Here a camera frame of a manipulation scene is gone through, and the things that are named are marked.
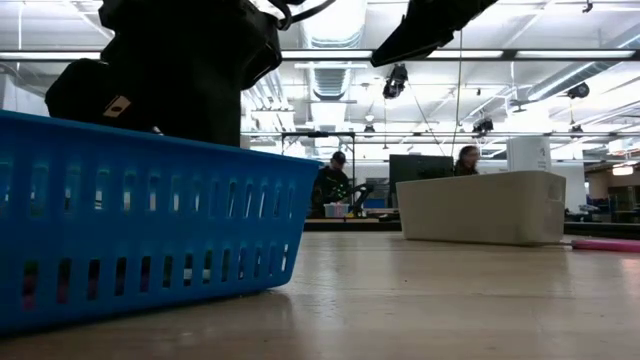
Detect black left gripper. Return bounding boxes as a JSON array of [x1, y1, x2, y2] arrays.
[[44, 0, 284, 149]]

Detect blue slotted plastic basket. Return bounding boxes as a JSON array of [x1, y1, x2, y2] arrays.
[[0, 109, 322, 335]]

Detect grey plastic bin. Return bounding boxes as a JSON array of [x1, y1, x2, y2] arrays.
[[395, 170, 567, 246]]

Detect pink handled scissors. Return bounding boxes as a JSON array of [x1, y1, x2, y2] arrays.
[[571, 238, 640, 254]]

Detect dark hanging device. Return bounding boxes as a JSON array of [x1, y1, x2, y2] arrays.
[[382, 63, 409, 100]]

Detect long ceiling light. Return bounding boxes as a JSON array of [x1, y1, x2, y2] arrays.
[[0, 48, 640, 62]]

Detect person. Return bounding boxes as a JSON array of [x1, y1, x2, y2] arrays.
[[452, 144, 481, 177], [309, 150, 354, 220]]

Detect black monitor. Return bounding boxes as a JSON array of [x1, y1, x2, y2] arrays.
[[388, 153, 455, 209]]

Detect white column with label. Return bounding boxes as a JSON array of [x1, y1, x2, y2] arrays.
[[506, 135, 554, 174]]

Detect grey hanging cord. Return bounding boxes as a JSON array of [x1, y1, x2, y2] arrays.
[[451, 29, 464, 159]]

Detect silver ventilation duct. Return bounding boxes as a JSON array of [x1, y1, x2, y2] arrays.
[[298, 0, 369, 101]]

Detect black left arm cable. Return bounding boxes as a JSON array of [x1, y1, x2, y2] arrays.
[[269, 0, 337, 31]]

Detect black neighbour rig frame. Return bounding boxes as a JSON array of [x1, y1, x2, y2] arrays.
[[279, 130, 358, 201]]

